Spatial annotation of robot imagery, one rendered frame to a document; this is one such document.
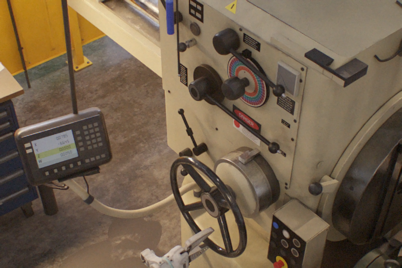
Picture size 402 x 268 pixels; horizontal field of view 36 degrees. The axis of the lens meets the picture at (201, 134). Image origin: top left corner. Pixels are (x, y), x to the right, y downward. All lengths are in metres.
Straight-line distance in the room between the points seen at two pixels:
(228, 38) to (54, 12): 2.83
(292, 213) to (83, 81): 2.96
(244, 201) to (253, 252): 0.78
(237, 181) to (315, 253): 0.34
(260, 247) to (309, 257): 0.83
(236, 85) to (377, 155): 0.49
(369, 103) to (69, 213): 2.30
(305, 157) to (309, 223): 0.22
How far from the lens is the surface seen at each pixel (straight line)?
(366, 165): 1.98
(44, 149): 2.40
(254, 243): 2.83
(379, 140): 1.99
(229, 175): 2.03
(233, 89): 1.84
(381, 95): 1.96
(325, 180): 1.95
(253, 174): 2.00
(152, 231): 3.63
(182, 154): 2.42
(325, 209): 2.06
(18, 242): 3.72
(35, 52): 4.62
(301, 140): 1.86
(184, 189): 2.88
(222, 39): 1.84
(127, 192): 3.84
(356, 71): 1.65
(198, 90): 2.03
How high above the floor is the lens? 2.86
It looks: 43 degrees down
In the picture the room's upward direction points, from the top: straight up
